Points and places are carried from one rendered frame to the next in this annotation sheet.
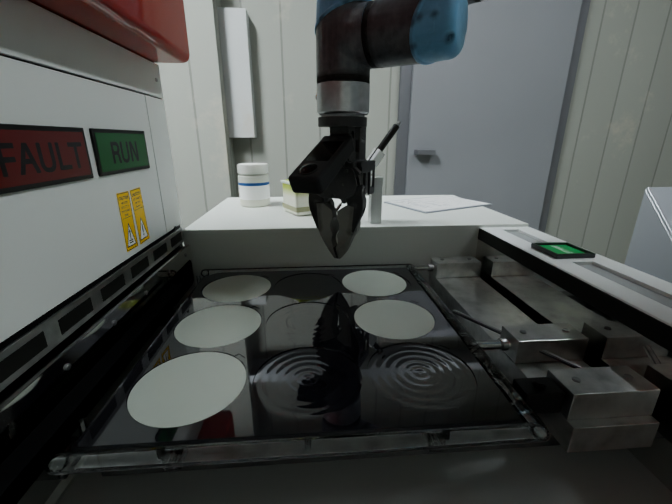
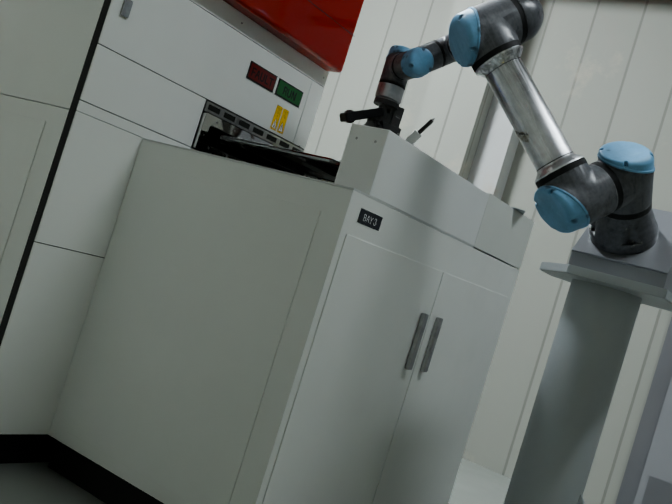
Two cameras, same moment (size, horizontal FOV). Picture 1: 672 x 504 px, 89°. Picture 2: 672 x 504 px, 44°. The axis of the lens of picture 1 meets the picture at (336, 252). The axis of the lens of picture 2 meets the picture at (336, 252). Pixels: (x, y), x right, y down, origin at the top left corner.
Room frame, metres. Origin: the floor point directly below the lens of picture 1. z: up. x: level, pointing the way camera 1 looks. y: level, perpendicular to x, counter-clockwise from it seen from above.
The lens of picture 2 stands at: (-1.26, -1.41, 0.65)
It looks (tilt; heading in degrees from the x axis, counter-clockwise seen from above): 1 degrees up; 38
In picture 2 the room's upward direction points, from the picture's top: 17 degrees clockwise
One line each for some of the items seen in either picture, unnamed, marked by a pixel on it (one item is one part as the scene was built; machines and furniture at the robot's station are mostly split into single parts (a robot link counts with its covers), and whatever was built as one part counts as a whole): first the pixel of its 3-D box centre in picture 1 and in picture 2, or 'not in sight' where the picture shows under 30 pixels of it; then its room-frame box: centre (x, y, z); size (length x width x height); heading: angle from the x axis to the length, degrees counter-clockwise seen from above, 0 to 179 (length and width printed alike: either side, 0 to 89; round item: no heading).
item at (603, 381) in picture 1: (598, 390); not in sight; (0.26, -0.24, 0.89); 0.08 x 0.03 x 0.03; 94
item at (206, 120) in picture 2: (126, 337); (251, 153); (0.34, 0.24, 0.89); 0.44 x 0.02 x 0.10; 4
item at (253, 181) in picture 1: (254, 184); not in sight; (0.81, 0.19, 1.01); 0.07 x 0.07 x 0.10
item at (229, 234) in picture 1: (350, 238); (410, 210); (0.77, -0.03, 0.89); 0.62 x 0.35 x 0.14; 94
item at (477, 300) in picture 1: (501, 328); not in sight; (0.41, -0.23, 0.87); 0.36 x 0.08 x 0.03; 4
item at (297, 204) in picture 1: (304, 196); not in sight; (0.72, 0.07, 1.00); 0.07 x 0.07 x 0.07; 31
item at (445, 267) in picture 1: (454, 266); not in sight; (0.58, -0.22, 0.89); 0.08 x 0.03 x 0.03; 94
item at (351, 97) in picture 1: (341, 102); (388, 94); (0.53, -0.01, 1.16); 0.08 x 0.08 x 0.05
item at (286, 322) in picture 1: (308, 322); (314, 167); (0.38, 0.03, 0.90); 0.34 x 0.34 x 0.01; 4
